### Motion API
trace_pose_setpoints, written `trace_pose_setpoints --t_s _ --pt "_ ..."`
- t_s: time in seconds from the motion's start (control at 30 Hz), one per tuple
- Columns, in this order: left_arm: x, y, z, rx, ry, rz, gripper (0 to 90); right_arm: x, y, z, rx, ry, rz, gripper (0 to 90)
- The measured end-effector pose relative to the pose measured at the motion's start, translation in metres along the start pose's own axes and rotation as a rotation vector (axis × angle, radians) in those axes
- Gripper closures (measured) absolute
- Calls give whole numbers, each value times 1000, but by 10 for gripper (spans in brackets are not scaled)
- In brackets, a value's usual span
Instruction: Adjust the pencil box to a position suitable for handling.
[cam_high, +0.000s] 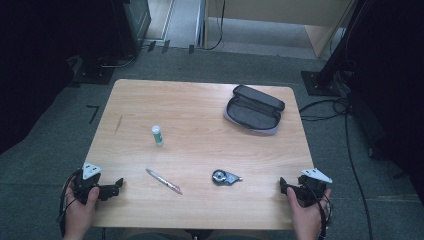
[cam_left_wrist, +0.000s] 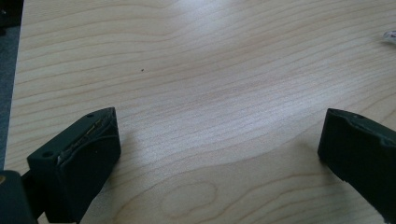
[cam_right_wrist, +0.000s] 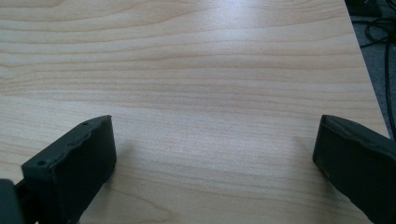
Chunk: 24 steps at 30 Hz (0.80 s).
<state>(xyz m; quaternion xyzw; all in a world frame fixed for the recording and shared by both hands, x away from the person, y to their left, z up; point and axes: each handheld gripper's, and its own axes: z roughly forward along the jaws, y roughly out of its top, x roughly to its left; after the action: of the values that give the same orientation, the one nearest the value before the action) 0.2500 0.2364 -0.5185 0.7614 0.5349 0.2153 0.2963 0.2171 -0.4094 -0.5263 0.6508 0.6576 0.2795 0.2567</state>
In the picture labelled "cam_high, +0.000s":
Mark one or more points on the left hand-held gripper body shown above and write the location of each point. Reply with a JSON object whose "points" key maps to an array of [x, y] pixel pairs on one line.
{"points": [[87, 181]]}

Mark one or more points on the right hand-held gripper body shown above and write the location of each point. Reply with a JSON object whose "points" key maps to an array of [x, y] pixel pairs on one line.
{"points": [[311, 188]]}

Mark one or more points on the silver pen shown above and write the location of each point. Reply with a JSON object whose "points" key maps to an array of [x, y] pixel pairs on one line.
{"points": [[164, 181]]}

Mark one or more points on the green white glue stick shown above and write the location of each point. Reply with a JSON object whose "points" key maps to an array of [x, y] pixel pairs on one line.
{"points": [[157, 135]]}

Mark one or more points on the grey correction tape dispenser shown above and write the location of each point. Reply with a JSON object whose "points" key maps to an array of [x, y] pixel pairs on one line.
{"points": [[223, 177]]}

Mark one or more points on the grey pencil case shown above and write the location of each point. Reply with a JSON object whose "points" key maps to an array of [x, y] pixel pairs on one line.
{"points": [[255, 111]]}

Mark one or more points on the person's right hand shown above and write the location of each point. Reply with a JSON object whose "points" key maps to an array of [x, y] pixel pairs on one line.
{"points": [[306, 220]]}

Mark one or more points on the person's left hand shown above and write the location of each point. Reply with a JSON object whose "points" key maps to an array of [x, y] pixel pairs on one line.
{"points": [[80, 213]]}

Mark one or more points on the black metal stand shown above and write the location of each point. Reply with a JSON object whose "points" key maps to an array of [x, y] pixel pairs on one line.
{"points": [[333, 63]]}

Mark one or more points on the black curtain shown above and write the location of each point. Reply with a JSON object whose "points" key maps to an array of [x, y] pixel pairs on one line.
{"points": [[36, 60], [393, 83]]}

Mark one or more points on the black cabinet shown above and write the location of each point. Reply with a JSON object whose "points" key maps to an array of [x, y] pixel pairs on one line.
{"points": [[131, 26]]}

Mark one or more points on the light wooden cabinet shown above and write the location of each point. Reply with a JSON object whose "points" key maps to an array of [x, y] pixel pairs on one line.
{"points": [[283, 13]]}

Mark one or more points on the black floor base plate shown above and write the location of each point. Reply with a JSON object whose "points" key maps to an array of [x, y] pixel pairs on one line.
{"points": [[95, 75]]}

